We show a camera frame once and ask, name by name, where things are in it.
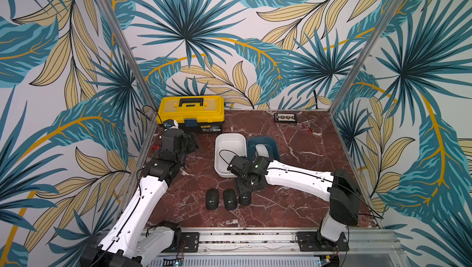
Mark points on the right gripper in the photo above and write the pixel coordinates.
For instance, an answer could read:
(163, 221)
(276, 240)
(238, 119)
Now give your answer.
(236, 165)

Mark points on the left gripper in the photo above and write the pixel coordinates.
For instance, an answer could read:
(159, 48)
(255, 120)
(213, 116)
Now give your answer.
(192, 142)

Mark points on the black mouse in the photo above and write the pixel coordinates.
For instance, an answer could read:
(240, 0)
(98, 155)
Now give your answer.
(230, 199)
(212, 201)
(245, 199)

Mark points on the white mouse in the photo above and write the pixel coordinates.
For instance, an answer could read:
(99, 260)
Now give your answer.
(261, 151)

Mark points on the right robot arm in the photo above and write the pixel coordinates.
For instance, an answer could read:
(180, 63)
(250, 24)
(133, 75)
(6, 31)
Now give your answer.
(337, 188)

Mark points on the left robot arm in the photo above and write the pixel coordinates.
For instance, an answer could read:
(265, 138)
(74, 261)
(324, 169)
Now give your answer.
(123, 246)

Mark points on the dark teal storage box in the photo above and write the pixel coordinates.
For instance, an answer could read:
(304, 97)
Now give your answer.
(269, 142)

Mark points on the white storage box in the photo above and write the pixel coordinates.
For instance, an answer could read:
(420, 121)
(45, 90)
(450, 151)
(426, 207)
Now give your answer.
(227, 146)

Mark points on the yellow black toolbox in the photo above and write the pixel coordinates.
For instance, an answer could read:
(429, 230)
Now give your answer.
(196, 114)

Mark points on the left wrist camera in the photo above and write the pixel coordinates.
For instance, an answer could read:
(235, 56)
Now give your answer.
(170, 124)

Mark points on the black wall socket plate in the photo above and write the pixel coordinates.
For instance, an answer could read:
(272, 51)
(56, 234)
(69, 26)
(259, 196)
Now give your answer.
(289, 118)

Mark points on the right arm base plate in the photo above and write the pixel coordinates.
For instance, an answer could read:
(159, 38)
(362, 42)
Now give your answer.
(312, 241)

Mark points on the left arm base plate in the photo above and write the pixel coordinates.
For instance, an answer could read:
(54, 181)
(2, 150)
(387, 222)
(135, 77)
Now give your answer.
(188, 242)

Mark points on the aluminium front rail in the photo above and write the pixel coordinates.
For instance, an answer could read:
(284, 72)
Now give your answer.
(269, 247)

